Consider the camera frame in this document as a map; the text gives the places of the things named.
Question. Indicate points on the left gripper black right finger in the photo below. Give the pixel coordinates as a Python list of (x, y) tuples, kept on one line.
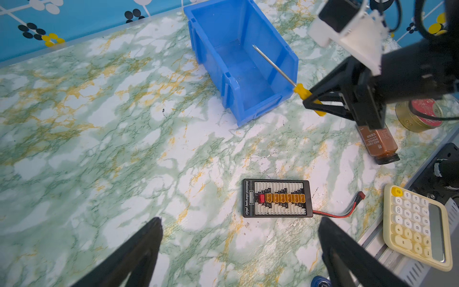
[(345, 259)]

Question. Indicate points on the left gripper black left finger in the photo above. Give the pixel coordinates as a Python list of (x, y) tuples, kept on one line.
[(133, 262)]

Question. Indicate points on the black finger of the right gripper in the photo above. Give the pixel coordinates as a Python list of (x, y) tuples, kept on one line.
[(339, 111), (334, 87)]

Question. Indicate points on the brown spice bottle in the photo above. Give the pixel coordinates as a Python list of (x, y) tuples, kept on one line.
[(380, 144)]

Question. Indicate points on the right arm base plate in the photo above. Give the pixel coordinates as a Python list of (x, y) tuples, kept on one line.
[(439, 180)]

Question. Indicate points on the blue black marker device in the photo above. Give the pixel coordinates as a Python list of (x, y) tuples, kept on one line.
[(320, 281)]

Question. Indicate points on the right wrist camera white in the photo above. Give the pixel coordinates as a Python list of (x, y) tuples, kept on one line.
[(353, 26)]

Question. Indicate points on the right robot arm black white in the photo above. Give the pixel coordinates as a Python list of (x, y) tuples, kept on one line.
[(428, 69)]

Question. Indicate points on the yellow handle screwdriver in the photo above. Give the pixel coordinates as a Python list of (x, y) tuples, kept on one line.
[(299, 89)]

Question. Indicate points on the yellow calculator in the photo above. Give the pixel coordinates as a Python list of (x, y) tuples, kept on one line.
[(417, 227)]

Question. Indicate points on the black charging board with cable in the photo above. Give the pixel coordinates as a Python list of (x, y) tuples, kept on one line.
[(274, 198)]

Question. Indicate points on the blue plastic bin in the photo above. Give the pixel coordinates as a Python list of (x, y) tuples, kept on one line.
[(222, 34)]

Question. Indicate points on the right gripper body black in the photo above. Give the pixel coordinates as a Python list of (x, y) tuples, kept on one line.
[(361, 96)]

